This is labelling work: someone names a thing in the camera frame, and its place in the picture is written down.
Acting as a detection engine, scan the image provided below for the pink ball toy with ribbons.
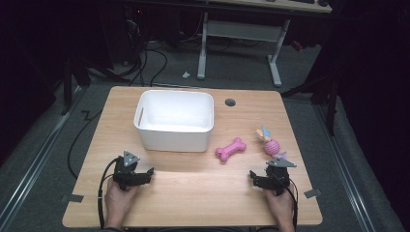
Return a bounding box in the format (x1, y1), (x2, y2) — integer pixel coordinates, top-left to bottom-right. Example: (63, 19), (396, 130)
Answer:
(255, 125), (288, 160)

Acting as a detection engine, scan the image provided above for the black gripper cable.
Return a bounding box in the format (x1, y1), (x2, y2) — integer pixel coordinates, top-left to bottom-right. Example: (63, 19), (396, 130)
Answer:
(97, 157), (125, 230)
(284, 185), (300, 232)

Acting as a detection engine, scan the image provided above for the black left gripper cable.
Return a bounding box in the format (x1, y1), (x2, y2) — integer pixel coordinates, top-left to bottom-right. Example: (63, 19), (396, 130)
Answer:
(97, 157), (125, 230)

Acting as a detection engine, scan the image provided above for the metal floor rail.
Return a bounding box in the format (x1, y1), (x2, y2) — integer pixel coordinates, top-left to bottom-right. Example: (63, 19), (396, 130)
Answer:
(312, 101), (379, 232)
(0, 86), (89, 224)

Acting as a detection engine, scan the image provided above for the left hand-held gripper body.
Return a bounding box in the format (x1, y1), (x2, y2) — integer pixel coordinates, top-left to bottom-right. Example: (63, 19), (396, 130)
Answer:
(112, 150), (145, 191)

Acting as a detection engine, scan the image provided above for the person's left hand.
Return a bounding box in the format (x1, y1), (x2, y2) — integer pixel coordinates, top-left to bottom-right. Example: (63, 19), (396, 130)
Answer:
(103, 178), (140, 228)

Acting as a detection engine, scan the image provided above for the desk with white metal legs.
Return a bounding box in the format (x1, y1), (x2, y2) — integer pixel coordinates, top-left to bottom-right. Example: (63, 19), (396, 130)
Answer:
(195, 0), (334, 88)

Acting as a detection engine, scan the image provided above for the bundle of black floor cables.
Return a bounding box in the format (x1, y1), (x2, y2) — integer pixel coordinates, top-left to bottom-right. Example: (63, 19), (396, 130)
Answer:
(124, 6), (169, 87)

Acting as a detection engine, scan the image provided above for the dark metal stand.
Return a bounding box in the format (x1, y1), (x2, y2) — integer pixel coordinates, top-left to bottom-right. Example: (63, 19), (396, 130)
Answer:
(279, 61), (342, 137)
(59, 54), (114, 117)

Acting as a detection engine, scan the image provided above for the pink bone toy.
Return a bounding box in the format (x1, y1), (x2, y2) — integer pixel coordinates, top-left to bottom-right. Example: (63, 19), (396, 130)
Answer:
(215, 136), (248, 163)

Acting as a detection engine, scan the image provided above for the white plastic bin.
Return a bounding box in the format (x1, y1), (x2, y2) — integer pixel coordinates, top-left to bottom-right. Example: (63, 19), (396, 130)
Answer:
(132, 89), (216, 154)

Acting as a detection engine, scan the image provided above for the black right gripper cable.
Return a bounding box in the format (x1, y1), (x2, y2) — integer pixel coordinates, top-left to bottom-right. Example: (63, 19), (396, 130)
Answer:
(284, 185), (300, 232)

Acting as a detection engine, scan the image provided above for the black floor cable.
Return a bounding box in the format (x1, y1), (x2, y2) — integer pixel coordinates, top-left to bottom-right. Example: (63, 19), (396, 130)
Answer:
(67, 109), (104, 180)

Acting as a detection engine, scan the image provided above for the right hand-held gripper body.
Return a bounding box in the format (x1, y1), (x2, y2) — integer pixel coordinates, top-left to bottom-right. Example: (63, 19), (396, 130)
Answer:
(256, 157), (298, 196)

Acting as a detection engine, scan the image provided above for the grey tape piece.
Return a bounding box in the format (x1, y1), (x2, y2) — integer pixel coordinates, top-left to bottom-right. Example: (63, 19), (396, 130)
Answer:
(303, 188), (323, 199)
(67, 193), (85, 204)

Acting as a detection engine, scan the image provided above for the person's right hand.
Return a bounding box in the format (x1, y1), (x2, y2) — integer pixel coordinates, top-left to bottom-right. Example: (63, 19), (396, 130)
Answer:
(264, 183), (296, 226)

